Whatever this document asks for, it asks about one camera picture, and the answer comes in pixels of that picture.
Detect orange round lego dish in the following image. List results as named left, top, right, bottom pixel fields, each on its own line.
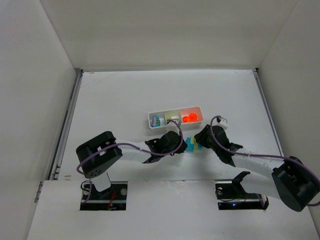
left=188, top=113, right=198, bottom=123

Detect teal frog lego brick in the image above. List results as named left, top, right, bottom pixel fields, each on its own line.
left=151, top=116, right=161, bottom=128

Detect orange lego pieces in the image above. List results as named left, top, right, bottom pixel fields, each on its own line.
left=182, top=115, right=192, bottom=123

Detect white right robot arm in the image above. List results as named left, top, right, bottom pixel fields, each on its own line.
left=194, top=124, right=320, bottom=212

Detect white divided plastic tray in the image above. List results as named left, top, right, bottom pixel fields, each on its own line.
left=147, top=106, right=204, bottom=130

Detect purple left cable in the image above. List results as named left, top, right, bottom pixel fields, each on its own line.
left=76, top=119, right=185, bottom=175

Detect purple cable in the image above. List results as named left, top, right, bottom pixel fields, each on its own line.
left=209, top=114, right=320, bottom=207
left=76, top=119, right=185, bottom=175

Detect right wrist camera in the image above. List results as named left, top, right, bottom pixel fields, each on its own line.
left=215, top=117, right=228, bottom=130

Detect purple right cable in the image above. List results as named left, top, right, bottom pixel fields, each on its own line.
left=209, top=114, right=320, bottom=207

